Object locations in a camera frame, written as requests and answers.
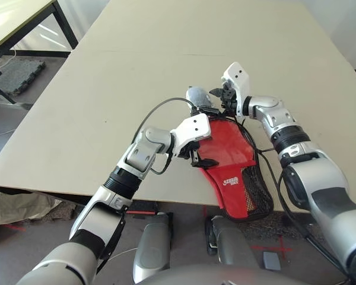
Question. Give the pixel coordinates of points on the grey robot right leg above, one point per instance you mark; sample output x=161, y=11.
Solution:
x=234, y=246

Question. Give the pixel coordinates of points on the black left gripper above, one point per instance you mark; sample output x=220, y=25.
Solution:
x=193, y=153

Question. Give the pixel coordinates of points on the beige side table black frame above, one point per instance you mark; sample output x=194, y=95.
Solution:
x=12, y=20

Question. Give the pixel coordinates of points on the grey robot torso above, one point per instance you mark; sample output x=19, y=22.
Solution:
x=225, y=277

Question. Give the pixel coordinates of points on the grey robot leg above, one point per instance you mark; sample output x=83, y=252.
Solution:
x=234, y=246
x=151, y=252

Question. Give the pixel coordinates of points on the beige crumpled cloth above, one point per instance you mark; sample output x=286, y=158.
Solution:
x=15, y=207

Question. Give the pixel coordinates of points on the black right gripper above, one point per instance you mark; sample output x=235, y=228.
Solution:
x=230, y=101

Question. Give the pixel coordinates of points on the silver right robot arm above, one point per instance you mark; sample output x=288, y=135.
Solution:
x=314, y=178

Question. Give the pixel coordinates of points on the dark speckled floor mat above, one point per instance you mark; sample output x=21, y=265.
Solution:
x=284, y=225

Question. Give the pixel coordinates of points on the black foam floor tile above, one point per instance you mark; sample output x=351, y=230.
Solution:
x=17, y=75

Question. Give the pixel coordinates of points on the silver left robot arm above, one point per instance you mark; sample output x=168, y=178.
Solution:
x=139, y=154

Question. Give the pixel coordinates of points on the grey robot left leg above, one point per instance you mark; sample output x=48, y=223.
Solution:
x=151, y=252

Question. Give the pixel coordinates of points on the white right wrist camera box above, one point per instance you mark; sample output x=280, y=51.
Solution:
x=240, y=80

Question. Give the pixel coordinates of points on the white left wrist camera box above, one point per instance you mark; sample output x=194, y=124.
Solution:
x=194, y=127

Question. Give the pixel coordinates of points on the red black paddle case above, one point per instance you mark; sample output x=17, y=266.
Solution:
x=231, y=190

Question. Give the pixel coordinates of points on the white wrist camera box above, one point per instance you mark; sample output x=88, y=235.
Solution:
x=194, y=127
x=240, y=80

